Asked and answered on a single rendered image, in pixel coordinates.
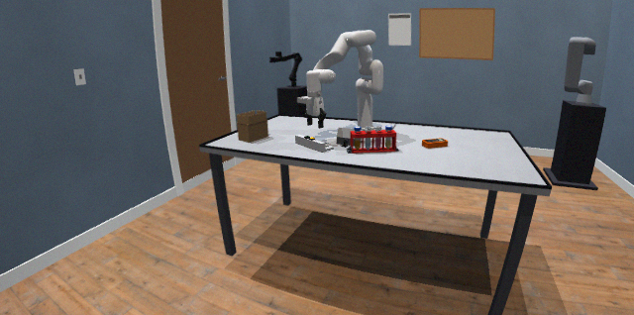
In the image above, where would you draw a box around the orange pocket multimeter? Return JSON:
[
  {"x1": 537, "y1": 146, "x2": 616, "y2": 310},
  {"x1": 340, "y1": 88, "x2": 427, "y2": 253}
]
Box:
[{"x1": 422, "y1": 138, "x2": 448, "y2": 149}]

